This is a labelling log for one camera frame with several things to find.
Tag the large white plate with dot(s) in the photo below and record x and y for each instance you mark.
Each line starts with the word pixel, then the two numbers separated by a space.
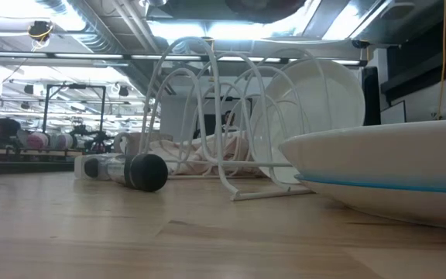
pixel 323 97

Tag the white bowl blue stripe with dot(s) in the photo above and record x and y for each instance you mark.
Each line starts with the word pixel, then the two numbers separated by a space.
pixel 381 155

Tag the black background robot arm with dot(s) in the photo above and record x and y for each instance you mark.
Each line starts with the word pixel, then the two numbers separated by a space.
pixel 93 139

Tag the person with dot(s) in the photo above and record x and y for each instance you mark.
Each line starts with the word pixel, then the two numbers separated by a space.
pixel 228 118
pixel 7 128

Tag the white pink striped cloth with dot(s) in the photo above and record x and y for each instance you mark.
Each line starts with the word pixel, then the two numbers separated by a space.
pixel 200 155

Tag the dark bottle black cap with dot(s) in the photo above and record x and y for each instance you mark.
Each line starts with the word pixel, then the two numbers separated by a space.
pixel 149 172

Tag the beige mug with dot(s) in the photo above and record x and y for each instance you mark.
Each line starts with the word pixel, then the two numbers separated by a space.
pixel 134 143

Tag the black ceiling spot lamp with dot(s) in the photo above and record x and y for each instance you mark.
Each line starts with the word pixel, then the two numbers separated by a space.
pixel 28 89
pixel 123 91

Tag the black monitor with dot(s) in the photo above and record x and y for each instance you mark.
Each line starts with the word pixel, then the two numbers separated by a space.
pixel 371 97

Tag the pink white round object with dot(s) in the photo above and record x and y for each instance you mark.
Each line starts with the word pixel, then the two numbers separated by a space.
pixel 37 140
pixel 64 141

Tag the whiteboard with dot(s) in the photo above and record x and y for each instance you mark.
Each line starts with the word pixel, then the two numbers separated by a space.
pixel 393 113

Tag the background wooden table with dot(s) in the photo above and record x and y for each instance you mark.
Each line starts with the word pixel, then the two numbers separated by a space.
pixel 25 152

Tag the long ceiling light rail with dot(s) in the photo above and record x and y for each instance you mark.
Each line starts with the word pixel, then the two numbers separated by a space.
pixel 87 56

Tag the silver ventilation duct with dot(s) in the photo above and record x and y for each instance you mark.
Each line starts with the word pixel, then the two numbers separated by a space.
pixel 91 40

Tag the black metal frame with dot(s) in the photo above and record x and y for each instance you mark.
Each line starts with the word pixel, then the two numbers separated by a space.
pixel 46 108

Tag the black ceiling camera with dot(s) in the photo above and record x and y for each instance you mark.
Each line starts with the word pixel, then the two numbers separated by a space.
pixel 40 30

